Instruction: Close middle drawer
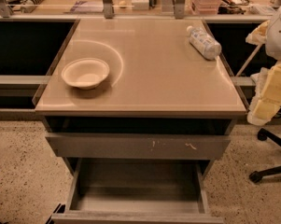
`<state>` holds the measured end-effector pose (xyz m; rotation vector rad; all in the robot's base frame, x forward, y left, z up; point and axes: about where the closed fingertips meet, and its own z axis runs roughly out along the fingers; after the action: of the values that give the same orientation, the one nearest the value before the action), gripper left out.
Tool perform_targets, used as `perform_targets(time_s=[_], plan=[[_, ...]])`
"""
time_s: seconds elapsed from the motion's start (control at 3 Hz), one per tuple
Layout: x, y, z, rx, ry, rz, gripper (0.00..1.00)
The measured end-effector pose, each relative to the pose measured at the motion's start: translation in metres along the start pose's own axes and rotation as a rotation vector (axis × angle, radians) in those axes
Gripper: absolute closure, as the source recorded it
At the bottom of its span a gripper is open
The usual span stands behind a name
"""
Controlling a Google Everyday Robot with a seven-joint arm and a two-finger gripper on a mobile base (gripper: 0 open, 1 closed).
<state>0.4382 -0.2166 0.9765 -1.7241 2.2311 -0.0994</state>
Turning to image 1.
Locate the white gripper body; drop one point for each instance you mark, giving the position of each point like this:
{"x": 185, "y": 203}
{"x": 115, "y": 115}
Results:
{"x": 279, "y": 36}

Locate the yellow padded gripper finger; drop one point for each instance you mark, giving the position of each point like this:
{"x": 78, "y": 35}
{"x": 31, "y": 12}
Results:
{"x": 267, "y": 99}

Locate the grey drawer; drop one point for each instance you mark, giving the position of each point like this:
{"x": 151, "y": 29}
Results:
{"x": 112, "y": 191}
{"x": 138, "y": 146}

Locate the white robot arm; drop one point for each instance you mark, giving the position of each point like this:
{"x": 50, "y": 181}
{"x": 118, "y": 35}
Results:
{"x": 273, "y": 42}

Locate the grey drawer cabinet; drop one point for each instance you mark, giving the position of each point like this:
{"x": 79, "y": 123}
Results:
{"x": 158, "y": 84}

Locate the grey top drawer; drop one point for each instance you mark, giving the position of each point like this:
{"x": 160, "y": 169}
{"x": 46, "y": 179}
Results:
{"x": 138, "y": 146}

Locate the white stick with black tip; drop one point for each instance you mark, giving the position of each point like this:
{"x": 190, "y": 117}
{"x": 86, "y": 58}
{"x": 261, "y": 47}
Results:
{"x": 248, "y": 60}

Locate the clear plastic water bottle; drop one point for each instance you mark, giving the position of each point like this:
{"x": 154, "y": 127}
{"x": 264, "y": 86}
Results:
{"x": 207, "y": 45}

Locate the white paper bowl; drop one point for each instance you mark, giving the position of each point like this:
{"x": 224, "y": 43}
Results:
{"x": 85, "y": 73}

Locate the purple booklet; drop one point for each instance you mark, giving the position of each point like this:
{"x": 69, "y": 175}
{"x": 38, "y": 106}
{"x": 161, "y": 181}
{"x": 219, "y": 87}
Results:
{"x": 87, "y": 7}

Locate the black object on floor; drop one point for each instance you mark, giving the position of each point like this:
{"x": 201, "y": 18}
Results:
{"x": 58, "y": 210}

